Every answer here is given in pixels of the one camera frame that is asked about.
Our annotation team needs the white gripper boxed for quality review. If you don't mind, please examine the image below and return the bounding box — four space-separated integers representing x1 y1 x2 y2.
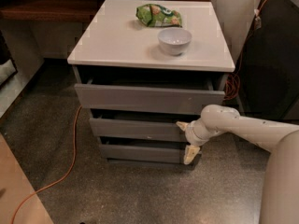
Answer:
176 120 211 165

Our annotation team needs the grey drawer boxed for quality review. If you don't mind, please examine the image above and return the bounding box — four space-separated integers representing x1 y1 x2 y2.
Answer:
75 83 224 115
99 137 187 164
90 110 199 142

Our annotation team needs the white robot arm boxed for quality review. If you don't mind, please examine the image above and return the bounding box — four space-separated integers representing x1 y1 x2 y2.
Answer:
177 105 299 224

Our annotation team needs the grey bottom drawer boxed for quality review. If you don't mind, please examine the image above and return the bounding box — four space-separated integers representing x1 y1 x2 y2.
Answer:
99 137 187 164

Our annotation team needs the grey drawer cabinet white top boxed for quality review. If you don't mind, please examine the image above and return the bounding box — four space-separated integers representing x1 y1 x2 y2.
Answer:
67 0 235 166

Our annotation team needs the grey top drawer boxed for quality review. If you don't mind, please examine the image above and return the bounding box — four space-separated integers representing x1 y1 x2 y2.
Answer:
75 83 224 115

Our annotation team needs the white ceramic bowl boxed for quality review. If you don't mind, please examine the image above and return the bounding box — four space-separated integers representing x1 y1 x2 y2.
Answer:
158 27 192 56

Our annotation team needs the green snack bag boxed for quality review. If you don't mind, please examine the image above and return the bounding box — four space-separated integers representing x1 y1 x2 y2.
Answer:
135 4 182 27

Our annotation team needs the dark wooden shelf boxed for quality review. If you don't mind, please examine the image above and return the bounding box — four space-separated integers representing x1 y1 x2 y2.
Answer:
0 0 210 23

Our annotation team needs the orange extension cable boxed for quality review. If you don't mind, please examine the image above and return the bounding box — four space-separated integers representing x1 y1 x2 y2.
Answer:
10 105 83 224

